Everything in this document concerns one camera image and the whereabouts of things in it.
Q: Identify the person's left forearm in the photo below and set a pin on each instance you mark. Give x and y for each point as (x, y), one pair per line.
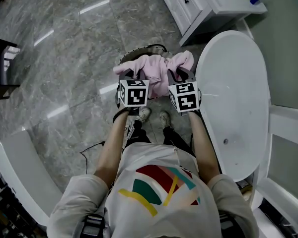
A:
(111, 145)

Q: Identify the black striped trousers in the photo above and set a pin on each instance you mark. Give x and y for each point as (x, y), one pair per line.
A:
(139, 135)

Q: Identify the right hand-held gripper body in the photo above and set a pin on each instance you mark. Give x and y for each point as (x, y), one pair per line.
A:
(186, 98)

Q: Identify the person's right forearm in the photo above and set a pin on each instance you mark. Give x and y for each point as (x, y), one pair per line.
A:
(203, 147)

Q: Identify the white curved fixture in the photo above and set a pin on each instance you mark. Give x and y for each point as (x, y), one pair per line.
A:
(24, 172)

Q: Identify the white drawer cabinet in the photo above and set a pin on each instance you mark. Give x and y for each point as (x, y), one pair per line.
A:
(203, 4)

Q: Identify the person's right shoe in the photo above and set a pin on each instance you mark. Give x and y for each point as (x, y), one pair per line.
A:
(166, 119)

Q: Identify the white bathtub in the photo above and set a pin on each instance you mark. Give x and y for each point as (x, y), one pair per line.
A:
(234, 95)

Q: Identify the person's left shoe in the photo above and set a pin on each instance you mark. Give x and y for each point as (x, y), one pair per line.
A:
(144, 113)

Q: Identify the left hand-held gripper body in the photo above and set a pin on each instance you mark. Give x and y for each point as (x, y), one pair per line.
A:
(134, 94)

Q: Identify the bathtub drain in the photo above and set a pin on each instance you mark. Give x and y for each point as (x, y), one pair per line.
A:
(225, 141)

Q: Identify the white framed glass partition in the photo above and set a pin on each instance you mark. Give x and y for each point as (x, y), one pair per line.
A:
(285, 157)

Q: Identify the dark wooden furniture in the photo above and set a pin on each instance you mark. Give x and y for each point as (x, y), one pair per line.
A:
(0, 68)

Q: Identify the pink cloth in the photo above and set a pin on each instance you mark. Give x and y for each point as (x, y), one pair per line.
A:
(156, 68)

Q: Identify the white printed t-shirt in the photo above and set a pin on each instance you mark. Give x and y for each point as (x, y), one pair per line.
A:
(154, 197)

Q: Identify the person's shoe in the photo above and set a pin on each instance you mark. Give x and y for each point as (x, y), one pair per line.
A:
(166, 119)
(144, 113)

